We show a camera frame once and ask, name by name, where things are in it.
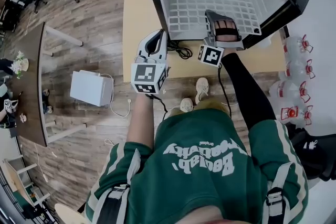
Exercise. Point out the white wire rack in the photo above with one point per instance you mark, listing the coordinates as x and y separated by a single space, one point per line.
171 29

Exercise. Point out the person's right forearm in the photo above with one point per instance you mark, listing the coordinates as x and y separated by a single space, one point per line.
249 91

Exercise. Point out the round wooden table black base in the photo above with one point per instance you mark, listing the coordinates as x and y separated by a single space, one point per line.
68 215

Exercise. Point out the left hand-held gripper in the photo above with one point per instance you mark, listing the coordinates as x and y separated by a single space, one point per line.
144 76

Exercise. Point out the small white desk ornament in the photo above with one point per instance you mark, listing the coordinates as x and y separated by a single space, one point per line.
23 117

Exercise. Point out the white flowers in round pot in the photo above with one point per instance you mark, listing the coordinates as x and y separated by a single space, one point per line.
18 64

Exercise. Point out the person's left forearm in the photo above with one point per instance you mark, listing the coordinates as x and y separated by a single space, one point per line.
140 123

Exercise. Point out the khaki trousers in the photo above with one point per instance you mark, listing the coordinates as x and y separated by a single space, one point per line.
210 107

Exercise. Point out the white box appliance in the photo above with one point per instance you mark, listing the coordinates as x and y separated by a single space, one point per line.
88 87

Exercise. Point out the dark curved desk white legs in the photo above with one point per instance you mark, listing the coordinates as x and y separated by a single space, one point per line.
29 86

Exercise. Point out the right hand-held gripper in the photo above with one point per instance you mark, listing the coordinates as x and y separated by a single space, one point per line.
211 56

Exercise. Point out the person's right hand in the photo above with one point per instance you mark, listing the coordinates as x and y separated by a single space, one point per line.
224 24

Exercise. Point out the person's cream shoe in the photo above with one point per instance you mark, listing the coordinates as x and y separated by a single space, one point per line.
202 89
187 105

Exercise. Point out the person's left cream shoe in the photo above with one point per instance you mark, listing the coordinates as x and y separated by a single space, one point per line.
187 105

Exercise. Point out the person's right cream shoe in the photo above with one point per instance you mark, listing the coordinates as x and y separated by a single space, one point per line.
202 89

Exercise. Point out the green printed shirt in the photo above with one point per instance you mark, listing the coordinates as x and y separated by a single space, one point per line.
189 181

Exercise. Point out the light wooden table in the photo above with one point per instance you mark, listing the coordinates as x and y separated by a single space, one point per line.
136 34

